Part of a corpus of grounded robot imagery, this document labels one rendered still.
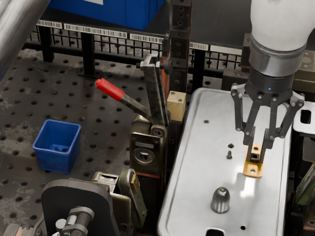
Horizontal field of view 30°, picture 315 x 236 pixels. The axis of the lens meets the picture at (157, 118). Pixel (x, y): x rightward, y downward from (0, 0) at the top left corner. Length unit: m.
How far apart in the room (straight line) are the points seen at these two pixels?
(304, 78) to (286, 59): 0.38
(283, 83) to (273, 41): 0.10
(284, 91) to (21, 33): 0.61
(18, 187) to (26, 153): 0.12
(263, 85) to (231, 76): 0.37
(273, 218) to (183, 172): 0.19
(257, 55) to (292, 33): 0.08
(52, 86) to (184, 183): 0.78
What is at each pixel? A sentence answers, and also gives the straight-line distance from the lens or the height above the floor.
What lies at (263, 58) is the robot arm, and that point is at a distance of 0.96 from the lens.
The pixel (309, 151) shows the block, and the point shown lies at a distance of 1.25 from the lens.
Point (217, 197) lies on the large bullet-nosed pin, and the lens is 1.06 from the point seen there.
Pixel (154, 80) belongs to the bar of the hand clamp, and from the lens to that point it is 1.05.
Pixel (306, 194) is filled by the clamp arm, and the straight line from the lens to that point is 1.13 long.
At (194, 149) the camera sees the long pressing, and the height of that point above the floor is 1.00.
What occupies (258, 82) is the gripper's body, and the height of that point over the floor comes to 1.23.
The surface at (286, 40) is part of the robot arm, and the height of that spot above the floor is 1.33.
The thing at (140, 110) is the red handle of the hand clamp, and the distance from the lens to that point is 1.13.
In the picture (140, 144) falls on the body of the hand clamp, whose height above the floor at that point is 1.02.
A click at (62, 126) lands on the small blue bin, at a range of 1.56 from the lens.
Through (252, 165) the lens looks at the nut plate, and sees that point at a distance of 1.17.
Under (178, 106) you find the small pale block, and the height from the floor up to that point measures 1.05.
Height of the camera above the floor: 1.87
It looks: 44 degrees down
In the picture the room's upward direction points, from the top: 1 degrees clockwise
